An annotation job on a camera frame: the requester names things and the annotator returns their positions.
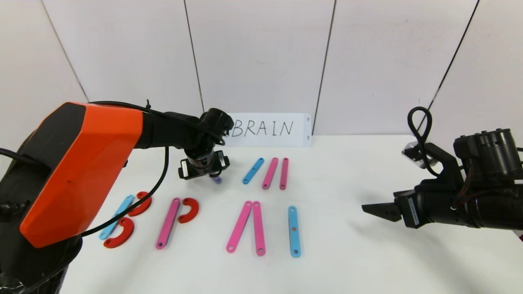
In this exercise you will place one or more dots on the short purple bar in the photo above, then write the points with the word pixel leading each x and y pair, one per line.
pixel 217 179

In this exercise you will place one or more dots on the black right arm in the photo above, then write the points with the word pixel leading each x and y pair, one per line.
pixel 494 208

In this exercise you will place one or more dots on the long pink bar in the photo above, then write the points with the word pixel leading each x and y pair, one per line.
pixel 258 228
pixel 167 224
pixel 270 173
pixel 240 226

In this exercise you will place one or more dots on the long blue bar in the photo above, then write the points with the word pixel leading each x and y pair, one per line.
pixel 118 214

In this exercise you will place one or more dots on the short blue bar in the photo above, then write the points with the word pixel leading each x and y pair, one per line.
pixel 254 171

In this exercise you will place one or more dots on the blue bar with orange underside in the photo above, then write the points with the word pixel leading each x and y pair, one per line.
pixel 294 220

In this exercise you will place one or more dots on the small red C piece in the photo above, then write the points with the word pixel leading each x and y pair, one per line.
pixel 194 206

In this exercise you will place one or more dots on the medium red C piece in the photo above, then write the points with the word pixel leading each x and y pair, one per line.
pixel 146 204

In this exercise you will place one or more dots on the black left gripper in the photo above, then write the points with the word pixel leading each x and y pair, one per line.
pixel 203 168

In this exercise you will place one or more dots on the large red C piece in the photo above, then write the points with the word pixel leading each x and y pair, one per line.
pixel 130 234

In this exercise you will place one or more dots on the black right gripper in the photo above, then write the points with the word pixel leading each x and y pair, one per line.
pixel 410 212

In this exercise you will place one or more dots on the thin dark pink bar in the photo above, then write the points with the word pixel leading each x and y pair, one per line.
pixel 284 173

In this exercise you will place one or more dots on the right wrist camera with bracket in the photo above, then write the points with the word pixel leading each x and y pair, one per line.
pixel 445 161

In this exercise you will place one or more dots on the white BRAIN sign card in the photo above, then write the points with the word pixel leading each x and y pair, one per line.
pixel 300 130

